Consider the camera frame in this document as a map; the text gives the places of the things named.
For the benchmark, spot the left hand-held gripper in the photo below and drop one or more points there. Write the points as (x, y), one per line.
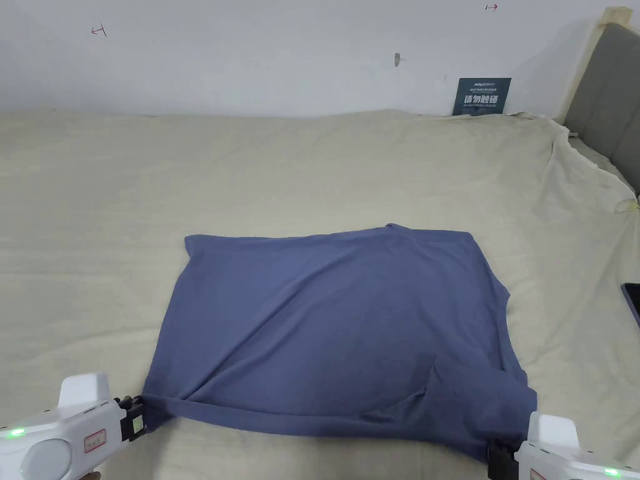
(60, 435)

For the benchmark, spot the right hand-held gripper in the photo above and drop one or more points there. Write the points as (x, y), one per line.
(565, 452)

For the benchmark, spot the dark blue shirt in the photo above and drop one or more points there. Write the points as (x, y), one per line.
(330, 325)

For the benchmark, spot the person's left hand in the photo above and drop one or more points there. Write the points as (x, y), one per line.
(93, 475)

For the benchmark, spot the dark phone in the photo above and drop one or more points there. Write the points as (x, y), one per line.
(632, 306)

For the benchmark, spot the bed with beige sheet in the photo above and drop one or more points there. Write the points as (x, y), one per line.
(310, 170)

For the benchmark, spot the dark blue sign card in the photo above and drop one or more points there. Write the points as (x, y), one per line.
(482, 97)

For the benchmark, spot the grey padded headboard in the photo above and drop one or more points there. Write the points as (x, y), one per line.
(607, 105)

